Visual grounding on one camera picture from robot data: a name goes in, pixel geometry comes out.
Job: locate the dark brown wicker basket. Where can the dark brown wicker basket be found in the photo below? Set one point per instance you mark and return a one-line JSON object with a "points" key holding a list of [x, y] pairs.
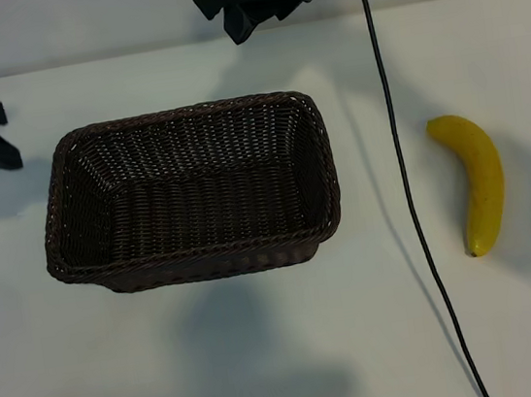
{"points": [[197, 202]]}

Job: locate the yellow banana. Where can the yellow banana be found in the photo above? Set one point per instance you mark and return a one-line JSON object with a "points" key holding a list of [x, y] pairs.
{"points": [[483, 179]]}

